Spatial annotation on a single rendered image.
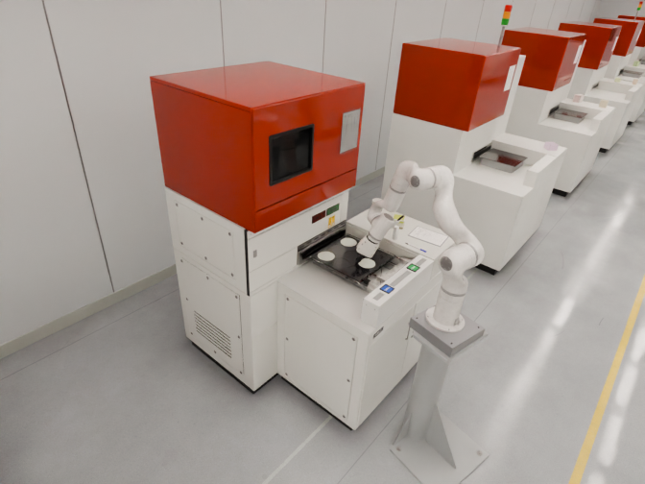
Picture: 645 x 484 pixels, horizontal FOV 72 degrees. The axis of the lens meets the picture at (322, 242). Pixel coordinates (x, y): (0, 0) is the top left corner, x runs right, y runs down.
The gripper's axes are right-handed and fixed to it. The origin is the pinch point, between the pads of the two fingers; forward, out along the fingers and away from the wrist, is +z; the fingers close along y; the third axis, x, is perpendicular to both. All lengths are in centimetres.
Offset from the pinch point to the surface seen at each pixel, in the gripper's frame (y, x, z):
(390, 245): 16.5, 16.1, -9.0
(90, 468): -82, -82, 140
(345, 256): -6.0, 4.7, 5.3
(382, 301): 8.5, -40.9, -8.2
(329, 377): 14, -38, 55
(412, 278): 23.5, -19.5, -15.2
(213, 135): -97, -17, -34
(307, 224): -34.5, 6.2, -2.2
